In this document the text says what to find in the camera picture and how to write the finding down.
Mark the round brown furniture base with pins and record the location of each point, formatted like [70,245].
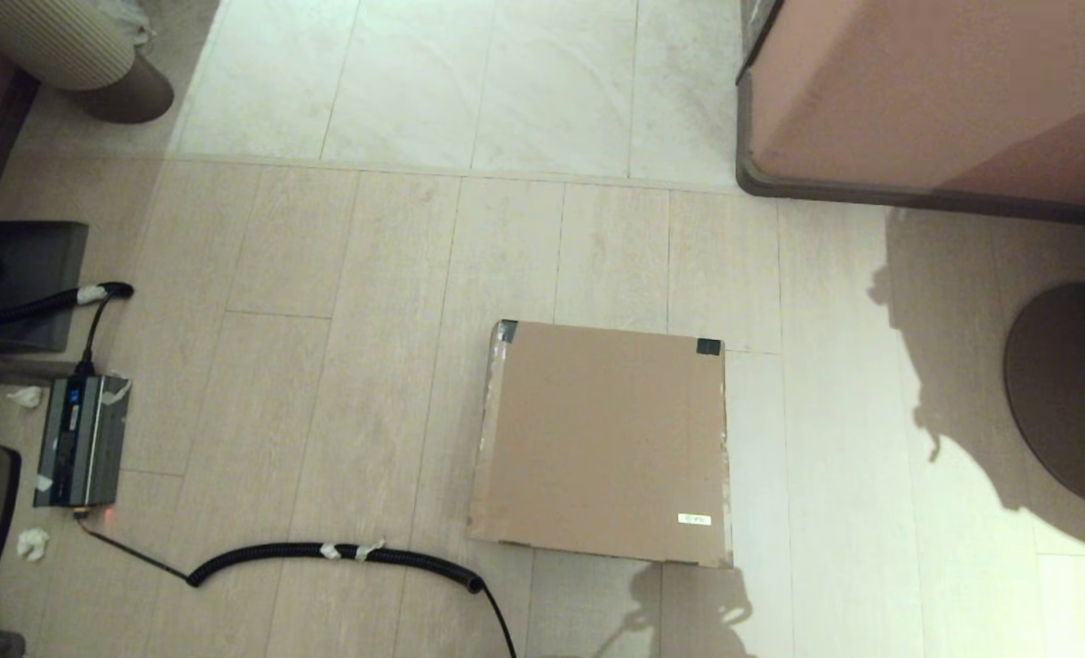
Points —
[1072,393]

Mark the grey power supply unit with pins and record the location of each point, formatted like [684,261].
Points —
[80,439]

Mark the brown cardboard shoe box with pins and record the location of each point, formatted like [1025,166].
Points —
[606,439]

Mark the ribbed beige round bin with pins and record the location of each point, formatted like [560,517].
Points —
[48,41]

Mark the pink brown cabinet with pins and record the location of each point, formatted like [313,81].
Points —
[944,91]

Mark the crumpled white tissue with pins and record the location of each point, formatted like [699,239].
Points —
[23,397]
[30,544]

